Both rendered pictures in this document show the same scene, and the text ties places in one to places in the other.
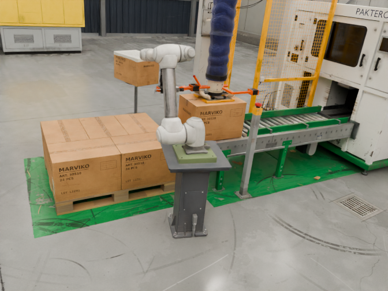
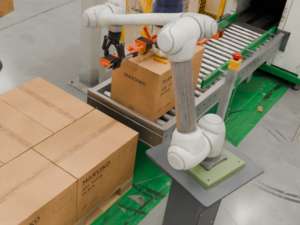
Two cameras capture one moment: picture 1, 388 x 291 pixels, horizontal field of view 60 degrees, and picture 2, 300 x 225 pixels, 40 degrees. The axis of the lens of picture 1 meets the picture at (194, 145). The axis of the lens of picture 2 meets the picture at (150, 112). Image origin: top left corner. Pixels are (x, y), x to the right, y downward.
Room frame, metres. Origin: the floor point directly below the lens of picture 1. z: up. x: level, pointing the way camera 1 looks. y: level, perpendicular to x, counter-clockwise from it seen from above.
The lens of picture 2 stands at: (1.16, 1.18, 2.30)
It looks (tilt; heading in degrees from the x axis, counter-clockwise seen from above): 36 degrees down; 330
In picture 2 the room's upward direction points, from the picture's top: 9 degrees clockwise
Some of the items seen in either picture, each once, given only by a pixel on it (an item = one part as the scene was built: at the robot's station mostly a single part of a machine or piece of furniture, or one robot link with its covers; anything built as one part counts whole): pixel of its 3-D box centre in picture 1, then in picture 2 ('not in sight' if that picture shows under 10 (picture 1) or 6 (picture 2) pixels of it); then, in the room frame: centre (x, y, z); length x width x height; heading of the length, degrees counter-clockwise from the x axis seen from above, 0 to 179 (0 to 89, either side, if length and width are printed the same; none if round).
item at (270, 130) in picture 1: (303, 127); (247, 54); (3.82, -1.29, 0.60); 1.60 x 0.10 x 0.09; 120
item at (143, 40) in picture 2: (194, 87); (143, 43); (3.35, 0.06, 1.08); 0.10 x 0.08 x 0.06; 30
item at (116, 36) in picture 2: not in sight; (114, 37); (3.17, 0.34, 1.24); 0.08 x 0.07 x 0.09; 30
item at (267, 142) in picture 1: (282, 140); (233, 79); (3.59, -1.01, 0.50); 2.31 x 0.05 x 0.19; 120
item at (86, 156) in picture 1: (107, 150); (22, 163); (3.22, 0.91, 0.34); 1.20 x 1.00 x 0.40; 120
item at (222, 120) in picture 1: (211, 116); (157, 73); (3.47, -0.15, 0.75); 0.60 x 0.40 x 0.40; 119
